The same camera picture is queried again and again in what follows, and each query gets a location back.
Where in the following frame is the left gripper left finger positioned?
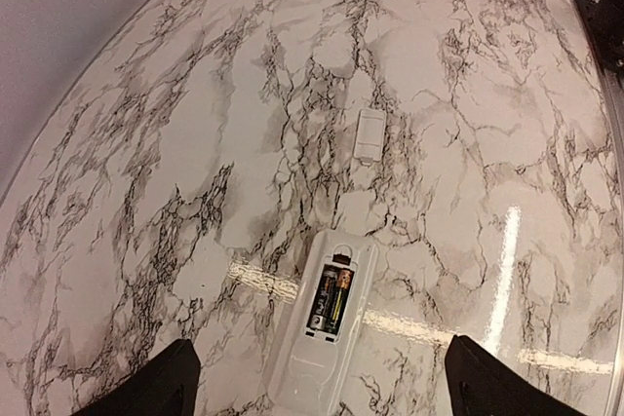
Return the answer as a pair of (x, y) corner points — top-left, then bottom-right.
(75, 339), (200, 415)

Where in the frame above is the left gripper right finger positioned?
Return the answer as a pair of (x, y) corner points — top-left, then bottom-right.
(445, 335), (580, 416)

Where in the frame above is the white remote control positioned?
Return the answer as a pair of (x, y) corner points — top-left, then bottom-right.
(264, 230), (379, 415)

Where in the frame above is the black silver battery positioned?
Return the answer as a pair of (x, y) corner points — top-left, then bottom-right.
(308, 266), (338, 330)

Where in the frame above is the black gold battery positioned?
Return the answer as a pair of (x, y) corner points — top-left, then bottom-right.
(325, 269), (354, 334)

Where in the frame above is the white battery cover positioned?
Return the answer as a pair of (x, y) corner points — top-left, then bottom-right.
(353, 108), (386, 166)

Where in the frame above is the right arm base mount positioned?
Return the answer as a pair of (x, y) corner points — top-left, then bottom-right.
(575, 0), (623, 74)

